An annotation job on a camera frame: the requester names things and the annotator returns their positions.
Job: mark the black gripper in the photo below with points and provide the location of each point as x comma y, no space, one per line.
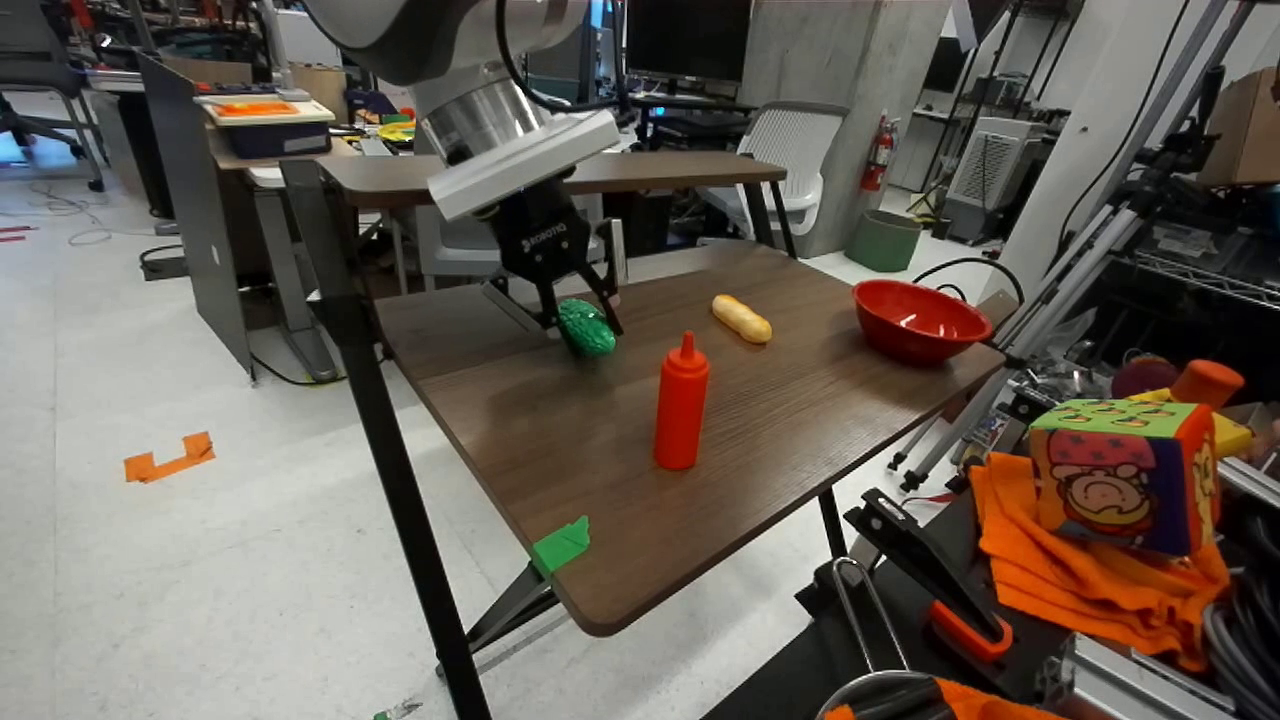
541,241

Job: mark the green plush toy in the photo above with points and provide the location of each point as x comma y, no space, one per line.
585,330

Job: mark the red bowl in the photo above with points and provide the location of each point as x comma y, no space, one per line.
923,321

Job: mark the red squeeze bottle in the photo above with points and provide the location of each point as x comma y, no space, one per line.
683,406

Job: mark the yellow plush toy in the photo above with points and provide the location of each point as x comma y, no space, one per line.
741,318

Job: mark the green block on table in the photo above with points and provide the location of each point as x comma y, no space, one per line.
563,545

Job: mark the white chair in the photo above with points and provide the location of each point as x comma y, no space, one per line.
802,162

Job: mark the black monitor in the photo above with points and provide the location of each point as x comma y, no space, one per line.
685,32

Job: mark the green bin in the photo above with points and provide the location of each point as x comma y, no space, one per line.
880,241

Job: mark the red fire extinguisher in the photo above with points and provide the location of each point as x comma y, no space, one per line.
877,155

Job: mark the box with orange top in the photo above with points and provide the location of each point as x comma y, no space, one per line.
264,123

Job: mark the orange floor tape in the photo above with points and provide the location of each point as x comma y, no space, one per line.
171,460

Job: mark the white appliance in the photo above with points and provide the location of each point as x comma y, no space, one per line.
992,162

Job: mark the black orange clamp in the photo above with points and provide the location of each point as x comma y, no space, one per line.
934,572

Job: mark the colourful soft cube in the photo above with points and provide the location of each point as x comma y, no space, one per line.
1124,464

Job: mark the orange cloth under cube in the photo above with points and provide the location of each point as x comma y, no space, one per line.
1092,586

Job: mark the cardboard box on shelf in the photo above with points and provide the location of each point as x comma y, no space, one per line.
1244,125

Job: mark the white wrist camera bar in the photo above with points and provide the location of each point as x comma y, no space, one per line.
522,162

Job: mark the silver aluminium frame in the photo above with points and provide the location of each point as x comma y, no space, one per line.
1105,174

